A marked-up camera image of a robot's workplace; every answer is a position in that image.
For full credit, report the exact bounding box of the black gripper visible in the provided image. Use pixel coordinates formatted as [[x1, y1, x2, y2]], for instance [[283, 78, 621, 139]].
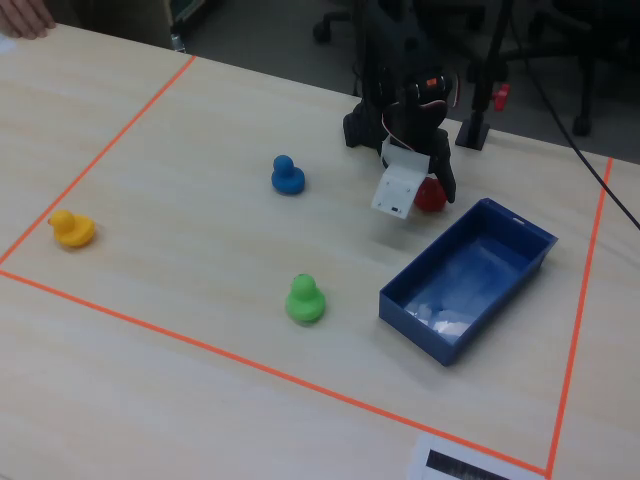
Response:
[[386, 71, 460, 204]]

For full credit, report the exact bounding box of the red rubber duck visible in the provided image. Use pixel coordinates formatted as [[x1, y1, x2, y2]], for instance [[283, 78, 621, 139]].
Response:
[[413, 175, 448, 213]]

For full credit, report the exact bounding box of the blue plastic box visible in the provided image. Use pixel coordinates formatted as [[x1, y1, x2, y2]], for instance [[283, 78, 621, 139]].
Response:
[[378, 197, 559, 368]]

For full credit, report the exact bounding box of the blue rubber duck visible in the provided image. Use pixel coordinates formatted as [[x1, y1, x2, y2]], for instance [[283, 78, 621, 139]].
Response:
[[270, 154, 307, 197]]

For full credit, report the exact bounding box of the green rubber duck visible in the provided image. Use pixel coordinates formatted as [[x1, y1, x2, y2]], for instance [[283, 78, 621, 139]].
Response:
[[284, 273, 327, 325]]

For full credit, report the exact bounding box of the yellow rubber duck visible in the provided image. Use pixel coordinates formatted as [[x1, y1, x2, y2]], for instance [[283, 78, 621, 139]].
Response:
[[47, 209, 97, 249]]

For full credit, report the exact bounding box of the person's bare hand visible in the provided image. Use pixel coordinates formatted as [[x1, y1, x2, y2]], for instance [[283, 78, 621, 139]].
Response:
[[0, 0, 57, 41]]

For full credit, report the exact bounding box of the black stand with red knob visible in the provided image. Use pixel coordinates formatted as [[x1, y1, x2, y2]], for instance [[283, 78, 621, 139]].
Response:
[[454, 0, 516, 150]]

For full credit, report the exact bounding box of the black office chair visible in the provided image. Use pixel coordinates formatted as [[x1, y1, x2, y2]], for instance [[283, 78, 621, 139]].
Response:
[[514, 0, 640, 139], [312, 0, 362, 47]]

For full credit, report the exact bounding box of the orange tape strip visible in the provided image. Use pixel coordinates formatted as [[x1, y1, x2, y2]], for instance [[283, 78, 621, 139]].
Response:
[[0, 54, 198, 267], [0, 268, 550, 475], [545, 157, 615, 479]]

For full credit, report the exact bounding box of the white label with barcode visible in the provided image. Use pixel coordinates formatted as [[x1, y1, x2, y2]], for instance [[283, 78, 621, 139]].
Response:
[[408, 432, 547, 480]]

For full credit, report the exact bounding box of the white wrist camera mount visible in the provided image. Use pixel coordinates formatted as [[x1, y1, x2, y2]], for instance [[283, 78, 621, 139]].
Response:
[[369, 139, 432, 222]]

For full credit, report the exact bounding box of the black cable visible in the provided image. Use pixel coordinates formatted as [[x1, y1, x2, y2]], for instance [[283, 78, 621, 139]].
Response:
[[507, 0, 640, 227]]

